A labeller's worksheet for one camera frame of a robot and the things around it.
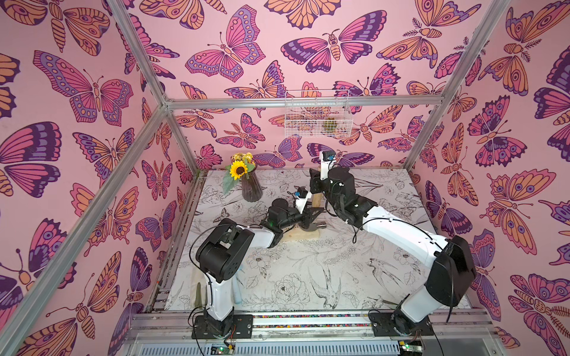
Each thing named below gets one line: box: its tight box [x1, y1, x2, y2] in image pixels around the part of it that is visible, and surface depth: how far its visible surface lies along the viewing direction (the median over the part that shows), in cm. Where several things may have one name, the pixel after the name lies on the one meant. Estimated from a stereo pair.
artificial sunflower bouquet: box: [222, 152, 257, 196], surface depth 90 cm
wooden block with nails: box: [282, 223, 320, 242], surface depth 94 cm
